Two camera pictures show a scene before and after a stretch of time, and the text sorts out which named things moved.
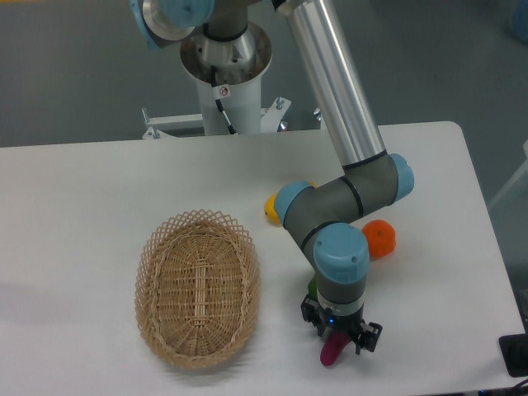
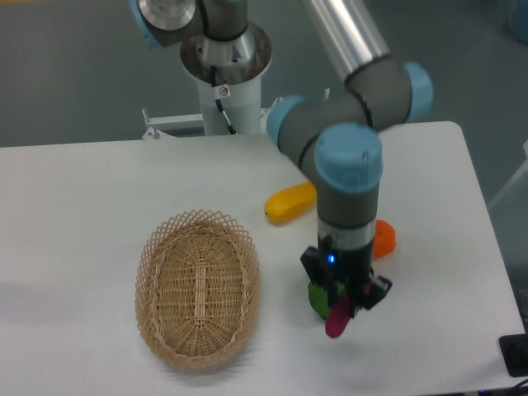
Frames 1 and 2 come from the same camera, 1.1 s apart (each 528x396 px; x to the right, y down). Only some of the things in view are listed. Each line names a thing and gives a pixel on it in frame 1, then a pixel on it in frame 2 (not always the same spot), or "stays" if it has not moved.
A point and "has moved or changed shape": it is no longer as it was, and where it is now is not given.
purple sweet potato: x=334 y=343 has moved or changed shape
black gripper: x=350 y=324 → x=346 y=270
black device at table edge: x=514 y=348 stays
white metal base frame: x=158 y=124 stays
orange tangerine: x=381 y=238 stays
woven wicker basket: x=197 y=287 stays
